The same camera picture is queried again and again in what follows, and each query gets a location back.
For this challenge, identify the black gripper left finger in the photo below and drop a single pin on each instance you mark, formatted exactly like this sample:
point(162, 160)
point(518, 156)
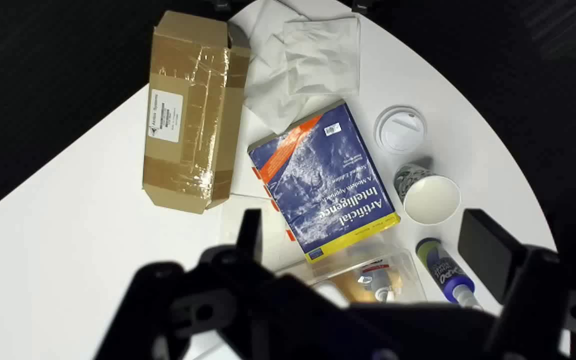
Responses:
point(248, 233)

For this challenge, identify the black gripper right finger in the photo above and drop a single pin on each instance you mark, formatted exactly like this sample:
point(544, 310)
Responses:
point(488, 253)

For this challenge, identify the blue spray bottle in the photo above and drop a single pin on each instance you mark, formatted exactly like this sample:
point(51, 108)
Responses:
point(442, 267)

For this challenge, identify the blue hardcover book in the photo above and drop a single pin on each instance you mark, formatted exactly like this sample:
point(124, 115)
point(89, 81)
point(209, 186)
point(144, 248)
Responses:
point(329, 181)

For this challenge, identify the patterned paper cup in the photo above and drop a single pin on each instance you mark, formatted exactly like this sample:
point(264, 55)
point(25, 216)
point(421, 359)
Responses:
point(430, 199)

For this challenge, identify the clear plastic container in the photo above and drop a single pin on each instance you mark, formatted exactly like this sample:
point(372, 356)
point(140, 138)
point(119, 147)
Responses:
point(368, 267)

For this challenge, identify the white plastic cup lid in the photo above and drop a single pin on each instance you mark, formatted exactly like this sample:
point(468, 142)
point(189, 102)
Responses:
point(401, 130)

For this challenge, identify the white crumpled cloth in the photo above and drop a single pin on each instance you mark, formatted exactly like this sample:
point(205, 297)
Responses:
point(300, 60)

